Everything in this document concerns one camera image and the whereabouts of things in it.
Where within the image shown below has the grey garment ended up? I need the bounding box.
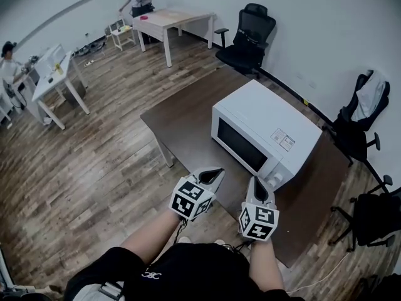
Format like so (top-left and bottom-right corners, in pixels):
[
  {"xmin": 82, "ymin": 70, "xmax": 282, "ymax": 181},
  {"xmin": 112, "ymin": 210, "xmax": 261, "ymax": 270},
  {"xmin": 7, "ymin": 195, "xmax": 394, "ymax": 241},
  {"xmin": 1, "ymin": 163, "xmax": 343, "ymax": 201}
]
[{"xmin": 350, "ymin": 70, "xmax": 387, "ymax": 123}]

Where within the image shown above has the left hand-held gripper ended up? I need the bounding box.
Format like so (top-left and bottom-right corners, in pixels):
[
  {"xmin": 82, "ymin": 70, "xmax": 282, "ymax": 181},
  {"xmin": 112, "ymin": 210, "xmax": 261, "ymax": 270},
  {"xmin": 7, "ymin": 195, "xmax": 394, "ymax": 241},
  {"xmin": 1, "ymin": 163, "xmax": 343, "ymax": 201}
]
[{"xmin": 169, "ymin": 167, "xmax": 227, "ymax": 222}]

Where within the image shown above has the white microwave oven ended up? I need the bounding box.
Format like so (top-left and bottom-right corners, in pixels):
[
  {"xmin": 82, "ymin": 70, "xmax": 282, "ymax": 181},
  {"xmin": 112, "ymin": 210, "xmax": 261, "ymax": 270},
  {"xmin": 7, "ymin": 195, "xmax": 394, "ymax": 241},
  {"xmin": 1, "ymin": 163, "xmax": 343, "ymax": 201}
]
[{"xmin": 210, "ymin": 79, "xmax": 324, "ymax": 192}]

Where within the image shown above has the long white floor cable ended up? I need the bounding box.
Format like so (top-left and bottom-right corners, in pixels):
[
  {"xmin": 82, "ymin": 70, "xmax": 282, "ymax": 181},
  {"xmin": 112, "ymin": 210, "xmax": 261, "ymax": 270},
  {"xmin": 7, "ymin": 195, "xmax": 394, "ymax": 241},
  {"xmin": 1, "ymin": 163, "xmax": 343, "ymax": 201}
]
[{"xmin": 286, "ymin": 252, "xmax": 346, "ymax": 295}]

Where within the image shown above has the white square table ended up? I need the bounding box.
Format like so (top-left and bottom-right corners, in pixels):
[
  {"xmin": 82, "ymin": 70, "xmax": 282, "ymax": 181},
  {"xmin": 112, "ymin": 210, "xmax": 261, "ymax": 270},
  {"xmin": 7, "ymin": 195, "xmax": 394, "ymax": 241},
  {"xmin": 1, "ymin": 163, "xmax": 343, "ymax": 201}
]
[{"xmin": 31, "ymin": 50, "xmax": 91, "ymax": 131}]

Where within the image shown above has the black mesh office chair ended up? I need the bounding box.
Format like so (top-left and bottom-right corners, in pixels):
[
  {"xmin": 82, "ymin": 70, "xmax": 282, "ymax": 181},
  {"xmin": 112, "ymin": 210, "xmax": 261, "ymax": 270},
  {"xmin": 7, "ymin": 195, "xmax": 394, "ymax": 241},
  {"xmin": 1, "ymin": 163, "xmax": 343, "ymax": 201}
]
[{"xmin": 215, "ymin": 3, "xmax": 278, "ymax": 80}]

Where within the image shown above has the heap of cables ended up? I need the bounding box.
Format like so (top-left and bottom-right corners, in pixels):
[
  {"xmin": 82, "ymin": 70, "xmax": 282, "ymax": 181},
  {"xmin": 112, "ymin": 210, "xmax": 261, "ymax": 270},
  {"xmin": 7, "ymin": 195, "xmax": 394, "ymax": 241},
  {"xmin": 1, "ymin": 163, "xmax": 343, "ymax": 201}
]
[{"xmin": 74, "ymin": 40, "xmax": 108, "ymax": 56}]

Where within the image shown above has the dark brown table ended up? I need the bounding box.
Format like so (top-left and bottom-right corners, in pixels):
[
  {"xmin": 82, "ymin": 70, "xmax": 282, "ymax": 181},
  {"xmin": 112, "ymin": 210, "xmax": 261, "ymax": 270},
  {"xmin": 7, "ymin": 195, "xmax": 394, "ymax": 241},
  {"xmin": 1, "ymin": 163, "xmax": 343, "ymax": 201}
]
[{"xmin": 139, "ymin": 65, "xmax": 354, "ymax": 270}]

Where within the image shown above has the white microwave door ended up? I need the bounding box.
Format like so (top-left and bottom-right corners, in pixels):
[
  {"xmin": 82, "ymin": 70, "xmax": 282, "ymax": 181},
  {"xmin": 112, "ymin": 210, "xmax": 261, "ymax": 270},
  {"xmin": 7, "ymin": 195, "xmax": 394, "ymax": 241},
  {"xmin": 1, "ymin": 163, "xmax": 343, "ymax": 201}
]
[{"xmin": 211, "ymin": 106, "xmax": 271, "ymax": 176}]

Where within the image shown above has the person's black shirt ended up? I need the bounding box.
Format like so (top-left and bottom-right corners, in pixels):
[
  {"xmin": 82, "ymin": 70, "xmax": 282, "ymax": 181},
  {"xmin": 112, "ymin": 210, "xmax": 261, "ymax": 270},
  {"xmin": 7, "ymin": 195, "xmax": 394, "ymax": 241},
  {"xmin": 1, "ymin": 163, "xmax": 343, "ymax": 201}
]
[{"xmin": 63, "ymin": 242, "xmax": 305, "ymax": 301}]

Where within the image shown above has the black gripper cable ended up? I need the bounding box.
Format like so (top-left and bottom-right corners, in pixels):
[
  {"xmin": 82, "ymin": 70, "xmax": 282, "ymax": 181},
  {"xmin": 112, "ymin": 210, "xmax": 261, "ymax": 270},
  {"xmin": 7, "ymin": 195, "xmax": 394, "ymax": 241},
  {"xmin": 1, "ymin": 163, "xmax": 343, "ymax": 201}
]
[
  {"xmin": 173, "ymin": 219, "xmax": 189, "ymax": 243},
  {"xmin": 232, "ymin": 241, "xmax": 255, "ymax": 253}
]

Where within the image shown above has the person's left forearm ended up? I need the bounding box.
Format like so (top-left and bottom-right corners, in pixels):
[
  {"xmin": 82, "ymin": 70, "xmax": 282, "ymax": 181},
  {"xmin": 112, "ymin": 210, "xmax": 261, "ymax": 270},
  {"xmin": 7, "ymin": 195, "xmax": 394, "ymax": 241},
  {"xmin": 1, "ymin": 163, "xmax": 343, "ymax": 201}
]
[{"xmin": 120, "ymin": 209, "xmax": 183, "ymax": 268}]

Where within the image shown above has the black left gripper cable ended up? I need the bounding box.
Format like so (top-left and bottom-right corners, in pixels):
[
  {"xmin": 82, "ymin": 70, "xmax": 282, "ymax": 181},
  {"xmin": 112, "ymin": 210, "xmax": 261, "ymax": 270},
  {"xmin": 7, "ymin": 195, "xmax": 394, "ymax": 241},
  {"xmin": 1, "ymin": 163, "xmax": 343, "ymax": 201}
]
[{"xmin": 173, "ymin": 219, "xmax": 189, "ymax": 243}]

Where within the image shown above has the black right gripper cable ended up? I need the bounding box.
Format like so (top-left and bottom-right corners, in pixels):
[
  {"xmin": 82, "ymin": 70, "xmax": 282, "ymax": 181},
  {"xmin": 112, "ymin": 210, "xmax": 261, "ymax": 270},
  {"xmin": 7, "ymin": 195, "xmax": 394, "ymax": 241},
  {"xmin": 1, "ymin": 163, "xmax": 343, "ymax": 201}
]
[{"xmin": 232, "ymin": 241, "xmax": 255, "ymax": 253}]

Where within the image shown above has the person's right forearm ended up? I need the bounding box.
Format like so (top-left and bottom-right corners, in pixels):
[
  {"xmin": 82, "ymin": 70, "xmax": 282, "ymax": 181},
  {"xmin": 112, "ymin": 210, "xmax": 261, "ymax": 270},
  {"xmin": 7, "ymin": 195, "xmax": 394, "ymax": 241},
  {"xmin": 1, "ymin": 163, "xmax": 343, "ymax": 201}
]
[{"xmin": 248, "ymin": 238, "xmax": 285, "ymax": 293}]

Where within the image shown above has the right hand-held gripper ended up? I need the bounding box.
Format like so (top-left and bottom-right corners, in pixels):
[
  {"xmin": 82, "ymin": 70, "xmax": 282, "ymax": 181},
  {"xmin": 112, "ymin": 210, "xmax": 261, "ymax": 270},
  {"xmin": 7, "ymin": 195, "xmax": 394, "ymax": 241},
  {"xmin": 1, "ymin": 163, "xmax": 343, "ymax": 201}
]
[{"xmin": 238, "ymin": 176, "xmax": 281, "ymax": 243}]

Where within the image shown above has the grey waste bin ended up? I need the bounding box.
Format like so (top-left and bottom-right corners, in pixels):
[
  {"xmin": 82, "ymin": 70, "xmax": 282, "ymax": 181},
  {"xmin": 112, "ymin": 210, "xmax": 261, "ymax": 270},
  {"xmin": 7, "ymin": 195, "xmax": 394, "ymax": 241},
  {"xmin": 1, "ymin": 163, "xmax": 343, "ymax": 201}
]
[{"xmin": 63, "ymin": 80, "xmax": 87, "ymax": 108}]

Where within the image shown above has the black office chair with garment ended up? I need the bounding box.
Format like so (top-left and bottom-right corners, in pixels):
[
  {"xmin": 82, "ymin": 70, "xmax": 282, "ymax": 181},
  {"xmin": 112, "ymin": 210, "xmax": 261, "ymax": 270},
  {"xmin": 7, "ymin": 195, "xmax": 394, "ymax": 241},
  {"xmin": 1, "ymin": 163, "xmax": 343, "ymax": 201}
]
[{"xmin": 321, "ymin": 70, "xmax": 393, "ymax": 185}]

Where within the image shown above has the grey chest harness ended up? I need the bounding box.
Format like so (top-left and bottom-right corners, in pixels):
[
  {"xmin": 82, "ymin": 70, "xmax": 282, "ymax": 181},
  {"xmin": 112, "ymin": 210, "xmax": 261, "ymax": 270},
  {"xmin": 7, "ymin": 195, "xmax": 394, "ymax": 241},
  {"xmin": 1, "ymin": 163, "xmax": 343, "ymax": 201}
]
[{"xmin": 74, "ymin": 280, "xmax": 127, "ymax": 301}]

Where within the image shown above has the light wood table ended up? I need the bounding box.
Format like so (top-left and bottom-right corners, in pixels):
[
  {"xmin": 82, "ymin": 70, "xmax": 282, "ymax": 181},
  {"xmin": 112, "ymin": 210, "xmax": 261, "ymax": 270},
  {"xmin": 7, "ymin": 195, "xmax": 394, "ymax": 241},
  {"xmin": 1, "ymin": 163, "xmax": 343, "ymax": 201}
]
[{"xmin": 132, "ymin": 8, "xmax": 217, "ymax": 68}]

